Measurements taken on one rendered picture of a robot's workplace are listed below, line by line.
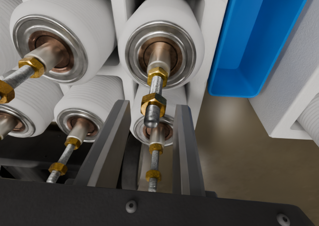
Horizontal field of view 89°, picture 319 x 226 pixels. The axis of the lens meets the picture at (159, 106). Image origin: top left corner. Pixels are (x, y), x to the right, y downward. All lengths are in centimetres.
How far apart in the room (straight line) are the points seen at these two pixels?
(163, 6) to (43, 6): 11
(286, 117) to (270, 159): 51
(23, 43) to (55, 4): 6
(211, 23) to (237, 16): 20
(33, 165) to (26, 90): 35
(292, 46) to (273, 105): 12
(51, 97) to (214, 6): 29
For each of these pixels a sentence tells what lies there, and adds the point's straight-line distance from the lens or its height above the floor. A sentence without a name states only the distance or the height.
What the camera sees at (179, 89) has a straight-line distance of 28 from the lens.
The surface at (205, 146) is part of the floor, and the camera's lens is 73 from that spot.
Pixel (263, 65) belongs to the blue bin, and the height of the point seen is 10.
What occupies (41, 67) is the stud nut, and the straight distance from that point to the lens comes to 19.
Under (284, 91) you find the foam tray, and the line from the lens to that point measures 40.
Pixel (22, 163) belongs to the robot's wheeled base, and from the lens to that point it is 67.
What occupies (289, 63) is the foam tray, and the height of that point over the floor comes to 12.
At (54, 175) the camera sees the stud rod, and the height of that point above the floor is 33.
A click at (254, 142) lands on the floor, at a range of 75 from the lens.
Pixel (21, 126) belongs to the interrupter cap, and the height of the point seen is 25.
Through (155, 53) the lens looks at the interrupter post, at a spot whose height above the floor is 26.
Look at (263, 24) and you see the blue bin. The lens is 43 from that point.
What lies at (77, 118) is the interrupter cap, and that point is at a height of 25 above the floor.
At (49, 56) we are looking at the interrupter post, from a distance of 20.
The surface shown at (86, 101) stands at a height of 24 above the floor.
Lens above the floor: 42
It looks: 49 degrees down
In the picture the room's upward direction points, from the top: 174 degrees counter-clockwise
